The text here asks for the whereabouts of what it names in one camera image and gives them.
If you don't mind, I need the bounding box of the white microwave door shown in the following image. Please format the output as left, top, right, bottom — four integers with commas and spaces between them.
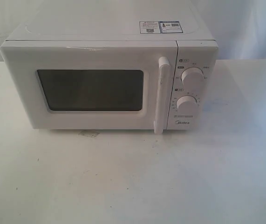
0, 41, 178, 133

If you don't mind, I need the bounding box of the white microwave oven body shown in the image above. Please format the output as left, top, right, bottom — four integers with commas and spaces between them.
5, 0, 218, 130

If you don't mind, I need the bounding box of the white control knob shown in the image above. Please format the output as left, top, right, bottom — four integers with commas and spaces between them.
176, 96, 198, 113
181, 67, 205, 91

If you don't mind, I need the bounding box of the upper white control knob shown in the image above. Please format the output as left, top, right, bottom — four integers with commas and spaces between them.
181, 67, 205, 91

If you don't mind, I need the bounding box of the blue white warning sticker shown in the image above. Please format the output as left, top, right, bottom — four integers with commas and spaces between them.
139, 21, 183, 34

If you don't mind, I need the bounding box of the lower white control knob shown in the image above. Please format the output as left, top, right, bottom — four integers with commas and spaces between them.
176, 96, 198, 113

